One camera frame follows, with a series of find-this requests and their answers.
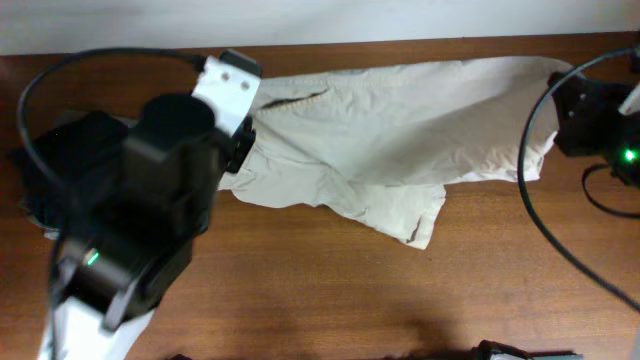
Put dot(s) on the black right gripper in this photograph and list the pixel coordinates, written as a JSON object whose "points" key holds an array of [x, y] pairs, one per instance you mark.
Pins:
{"points": [[589, 126]]}

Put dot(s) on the beige shorts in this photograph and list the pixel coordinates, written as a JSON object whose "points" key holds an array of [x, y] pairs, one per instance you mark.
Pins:
{"points": [[381, 145]]}

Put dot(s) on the black folded garment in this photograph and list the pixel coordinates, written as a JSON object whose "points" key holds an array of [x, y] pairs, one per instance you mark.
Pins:
{"points": [[60, 150]]}

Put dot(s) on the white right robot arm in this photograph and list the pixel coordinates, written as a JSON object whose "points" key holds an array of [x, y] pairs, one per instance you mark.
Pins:
{"points": [[626, 169]]}

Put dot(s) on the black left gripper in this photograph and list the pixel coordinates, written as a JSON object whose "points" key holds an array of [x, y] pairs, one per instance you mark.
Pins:
{"points": [[242, 145]]}

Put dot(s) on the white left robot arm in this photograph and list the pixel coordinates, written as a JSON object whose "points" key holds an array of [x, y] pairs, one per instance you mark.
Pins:
{"points": [[118, 253]]}

